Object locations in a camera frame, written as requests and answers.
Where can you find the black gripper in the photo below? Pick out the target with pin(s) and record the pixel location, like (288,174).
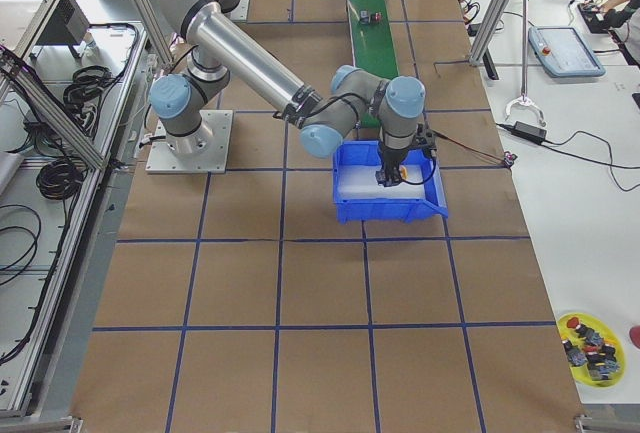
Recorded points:
(391,158)

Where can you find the red push button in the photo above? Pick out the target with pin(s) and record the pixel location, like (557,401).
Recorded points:
(369,18)

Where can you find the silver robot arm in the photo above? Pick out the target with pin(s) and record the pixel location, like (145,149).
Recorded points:
(222,49)

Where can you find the yellow tray of buttons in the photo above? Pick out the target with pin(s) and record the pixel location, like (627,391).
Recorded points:
(593,352)

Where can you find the white foam pad right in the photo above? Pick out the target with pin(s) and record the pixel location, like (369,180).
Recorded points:
(359,182)

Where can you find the black power adapter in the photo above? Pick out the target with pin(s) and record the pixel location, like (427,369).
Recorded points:
(529,132)

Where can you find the green conveyor belt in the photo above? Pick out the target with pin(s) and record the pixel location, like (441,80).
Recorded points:
(372,33)

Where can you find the teach pendant tablet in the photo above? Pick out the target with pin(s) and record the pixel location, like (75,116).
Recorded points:
(563,52)

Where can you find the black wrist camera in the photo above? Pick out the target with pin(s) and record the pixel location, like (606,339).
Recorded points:
(425,141)

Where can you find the green handled reach grabber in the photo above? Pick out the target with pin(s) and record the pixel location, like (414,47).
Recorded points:
(523,100)

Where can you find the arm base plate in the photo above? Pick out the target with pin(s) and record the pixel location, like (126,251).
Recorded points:
(241,12)
(206,150)

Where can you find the aluminium frame post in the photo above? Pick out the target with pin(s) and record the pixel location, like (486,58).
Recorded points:
(479,51)

